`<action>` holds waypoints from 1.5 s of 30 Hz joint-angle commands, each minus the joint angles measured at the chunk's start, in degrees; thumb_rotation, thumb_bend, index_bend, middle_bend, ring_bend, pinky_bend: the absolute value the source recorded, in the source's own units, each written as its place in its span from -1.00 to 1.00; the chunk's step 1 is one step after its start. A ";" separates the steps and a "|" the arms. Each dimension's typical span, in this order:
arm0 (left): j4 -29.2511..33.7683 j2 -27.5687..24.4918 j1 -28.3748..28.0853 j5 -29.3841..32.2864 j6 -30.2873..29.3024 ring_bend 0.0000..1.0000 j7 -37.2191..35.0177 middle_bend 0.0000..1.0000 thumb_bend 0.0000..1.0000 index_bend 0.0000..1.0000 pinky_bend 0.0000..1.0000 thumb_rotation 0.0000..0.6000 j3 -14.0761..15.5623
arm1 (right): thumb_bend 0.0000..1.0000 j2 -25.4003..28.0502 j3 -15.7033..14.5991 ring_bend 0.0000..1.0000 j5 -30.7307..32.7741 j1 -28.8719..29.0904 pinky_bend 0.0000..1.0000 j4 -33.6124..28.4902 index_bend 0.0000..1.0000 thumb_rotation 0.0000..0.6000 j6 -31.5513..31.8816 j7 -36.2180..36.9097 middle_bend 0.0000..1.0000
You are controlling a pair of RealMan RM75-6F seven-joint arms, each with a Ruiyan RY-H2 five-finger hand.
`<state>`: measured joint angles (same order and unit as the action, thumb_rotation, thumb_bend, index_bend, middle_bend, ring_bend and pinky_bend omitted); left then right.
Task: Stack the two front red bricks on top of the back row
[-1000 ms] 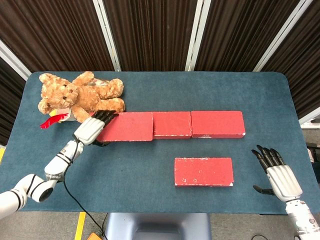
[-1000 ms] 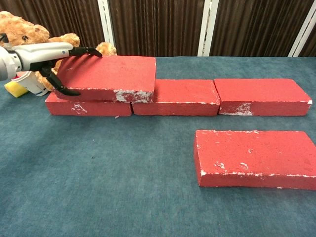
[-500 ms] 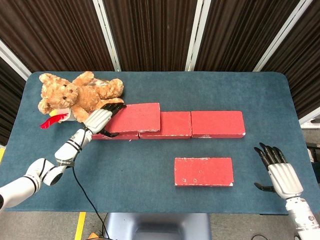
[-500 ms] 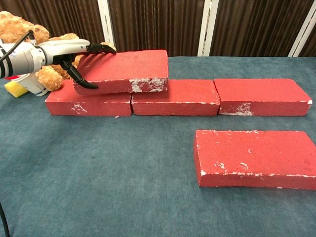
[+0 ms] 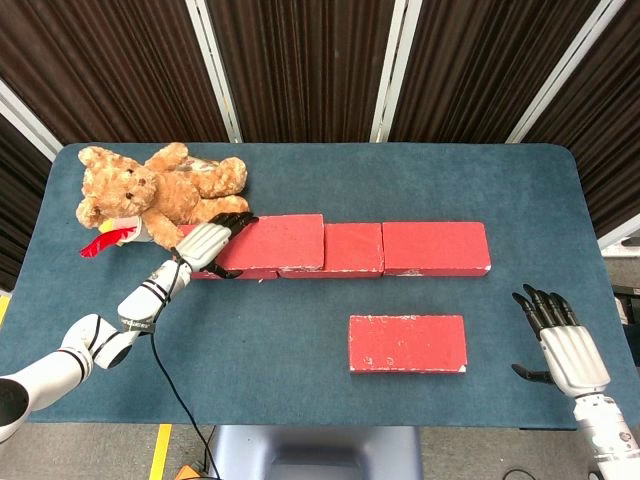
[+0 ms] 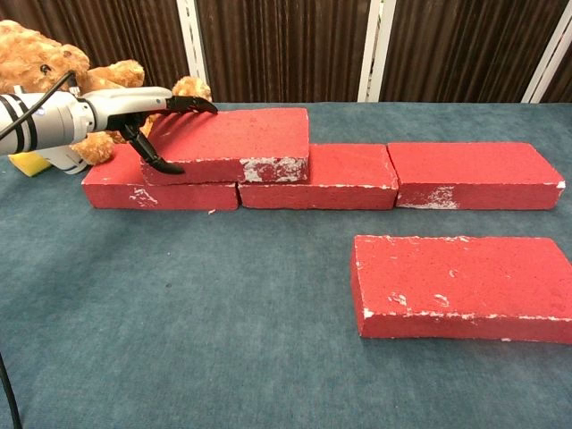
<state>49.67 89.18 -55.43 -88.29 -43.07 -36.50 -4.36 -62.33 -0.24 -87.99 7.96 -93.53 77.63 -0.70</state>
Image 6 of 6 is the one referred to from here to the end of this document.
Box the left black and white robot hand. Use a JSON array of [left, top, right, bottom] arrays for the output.
[[88, 87, 219, 175]]

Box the red brick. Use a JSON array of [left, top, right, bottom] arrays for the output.
[[140, 106, 310, 187], [386, 141, 567, 211], [80, 143, 240, 212], [349, 233, 572, 345], [236, 142, 400, 211]]

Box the brown pleated partition panel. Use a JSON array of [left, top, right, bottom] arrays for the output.
[[196, 0, 374, 104], [545, 66, 572, 105], [0, 0, 191, 97], [379, 0, 568, 104]]

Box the white paper cup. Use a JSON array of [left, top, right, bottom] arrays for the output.
[[42, 146, 89, 175]]

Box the brown teddy bear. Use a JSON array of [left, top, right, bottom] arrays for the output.
[[0, 19, 213, 165]]

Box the yellow sponge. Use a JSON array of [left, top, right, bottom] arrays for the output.
[[8, 151, 53, 179]]

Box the blue table cloth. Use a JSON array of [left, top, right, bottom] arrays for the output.
[[0, 101, 572, 429]]

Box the white partition post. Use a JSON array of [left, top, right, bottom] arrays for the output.
[[175, 0, 210, 88], [520, 0, 572, 105], [357, 0, 398, 104]]

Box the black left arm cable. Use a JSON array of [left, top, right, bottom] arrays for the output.
[[0, 70, 78, 429]]

